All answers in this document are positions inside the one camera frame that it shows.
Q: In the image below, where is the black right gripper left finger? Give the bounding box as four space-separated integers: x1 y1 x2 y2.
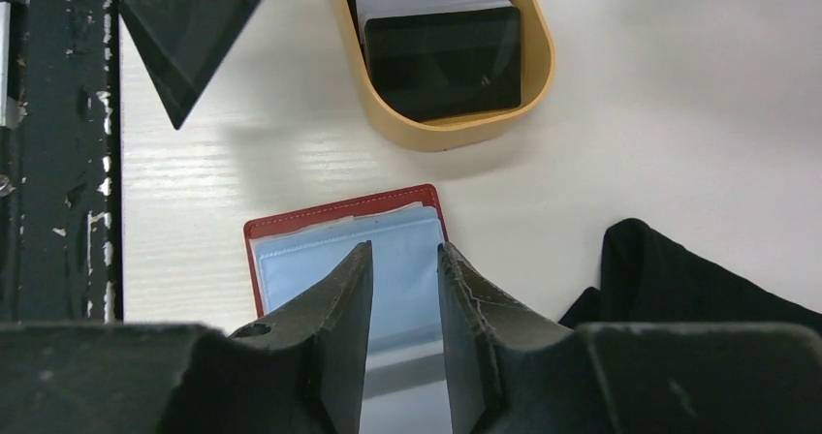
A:
0 240 375 434

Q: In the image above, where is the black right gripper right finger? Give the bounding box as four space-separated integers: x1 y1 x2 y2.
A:
438 243 821 433

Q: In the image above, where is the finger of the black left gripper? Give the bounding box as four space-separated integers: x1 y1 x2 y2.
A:
120 0 262 130

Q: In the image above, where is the black credit card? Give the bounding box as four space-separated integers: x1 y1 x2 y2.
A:
364 6 522 122

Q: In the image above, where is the black shirt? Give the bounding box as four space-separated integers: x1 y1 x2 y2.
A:
559 218 821 332

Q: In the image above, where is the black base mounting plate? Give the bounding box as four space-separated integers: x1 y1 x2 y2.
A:
1 0 123 322

